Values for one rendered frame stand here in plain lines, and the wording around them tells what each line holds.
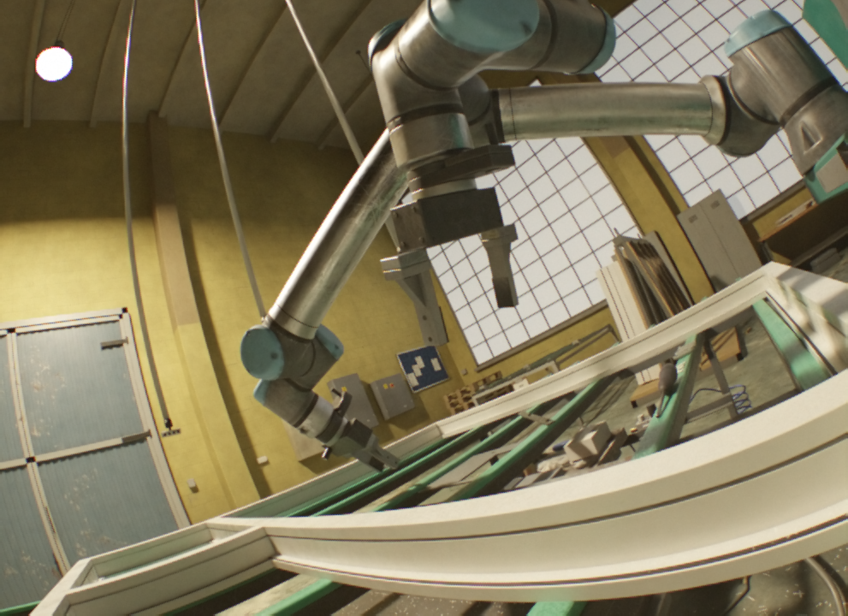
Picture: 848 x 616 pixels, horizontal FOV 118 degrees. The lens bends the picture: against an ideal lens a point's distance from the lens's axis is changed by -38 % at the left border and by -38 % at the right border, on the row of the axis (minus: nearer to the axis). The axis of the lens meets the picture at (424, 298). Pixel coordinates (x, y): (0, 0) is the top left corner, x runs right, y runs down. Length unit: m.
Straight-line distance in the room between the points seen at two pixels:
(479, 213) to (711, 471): 0.36
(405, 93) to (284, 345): 0.43
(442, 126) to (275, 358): 0.44
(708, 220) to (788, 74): 6.81
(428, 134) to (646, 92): 0.52
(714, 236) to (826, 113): 6.80
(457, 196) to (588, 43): 0.22
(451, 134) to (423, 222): 0.10
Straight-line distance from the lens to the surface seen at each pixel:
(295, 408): 0.87
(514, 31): 0.37
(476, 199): 0.47
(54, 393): 6.65
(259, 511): 1.36
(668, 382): 0.73
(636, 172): 7.85
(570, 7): 0.47
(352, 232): 0.65
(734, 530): 0.27
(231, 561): 0.76
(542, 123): 0.81
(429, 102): 0.45
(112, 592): 0.75
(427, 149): 0.44
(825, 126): 0.76
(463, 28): 0.36
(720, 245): 7.50
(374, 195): 0.65
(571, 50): 0.46
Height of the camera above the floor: 1.03
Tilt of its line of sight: 13 degrees up
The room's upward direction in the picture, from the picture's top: 24 degrees counter-clockwise
